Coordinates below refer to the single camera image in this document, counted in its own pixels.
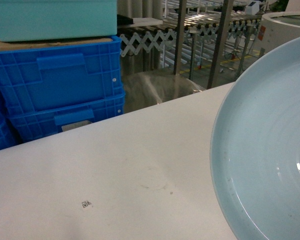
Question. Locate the light blue round plate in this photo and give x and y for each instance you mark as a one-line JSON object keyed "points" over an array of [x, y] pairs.
{"points": [[255, 149]]}

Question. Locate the extendable roller conveyor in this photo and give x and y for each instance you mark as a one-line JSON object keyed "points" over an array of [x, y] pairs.
{"points": [[144, 38]]}

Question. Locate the white board on conveyor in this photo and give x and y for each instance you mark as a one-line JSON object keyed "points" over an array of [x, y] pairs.
{"points": [[128, 22]]}

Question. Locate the blue crate lower right stack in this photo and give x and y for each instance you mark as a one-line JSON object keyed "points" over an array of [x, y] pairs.
{"points": [[39, 124]]}

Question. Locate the blue crate upper right stack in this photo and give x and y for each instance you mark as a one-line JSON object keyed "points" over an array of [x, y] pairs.
{"points": [[46, 78]]}

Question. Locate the white round carousel machine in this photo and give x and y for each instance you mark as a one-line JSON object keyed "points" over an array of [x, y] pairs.
{"points": [[276, 29]]}

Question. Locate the teal plastic tub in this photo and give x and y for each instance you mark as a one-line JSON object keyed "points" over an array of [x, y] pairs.
{"points": [[34, 20]]}

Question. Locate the brown cardboard sheet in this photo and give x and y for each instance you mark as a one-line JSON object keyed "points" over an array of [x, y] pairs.
{"points": [[9, 46]]}

